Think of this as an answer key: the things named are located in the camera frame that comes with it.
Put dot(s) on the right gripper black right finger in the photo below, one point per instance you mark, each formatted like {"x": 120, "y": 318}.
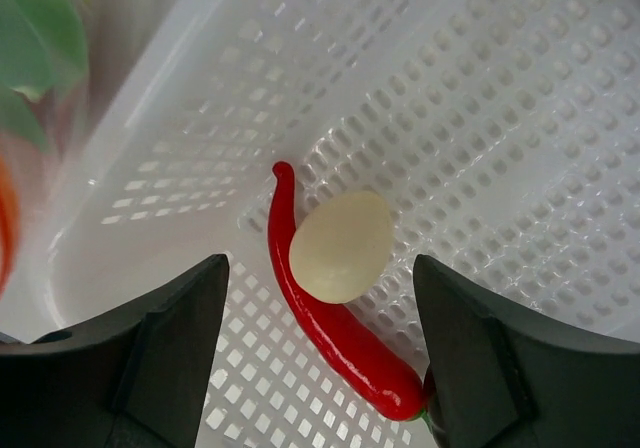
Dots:
{"x": 508, "y": 376}

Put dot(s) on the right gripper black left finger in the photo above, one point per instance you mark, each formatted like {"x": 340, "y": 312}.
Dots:
{"x": 134, "y": 376}

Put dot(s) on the red chili pepper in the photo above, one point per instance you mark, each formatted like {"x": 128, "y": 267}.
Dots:
{"x": 354, "y": 352}

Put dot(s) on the white egg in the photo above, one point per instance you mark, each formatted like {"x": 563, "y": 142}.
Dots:
{"x": 342, "y": 247}

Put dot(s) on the clear zip bag orange zipper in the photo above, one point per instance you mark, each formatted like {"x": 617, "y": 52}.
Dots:
{"x": 30, "y": 143}

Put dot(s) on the red dragon fruit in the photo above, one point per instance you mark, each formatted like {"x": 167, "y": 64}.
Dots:
{"x": 44, "y": 53}

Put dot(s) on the white plastic perforated basket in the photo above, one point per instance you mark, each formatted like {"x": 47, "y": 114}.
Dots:
{"x": 504, "y": 135}

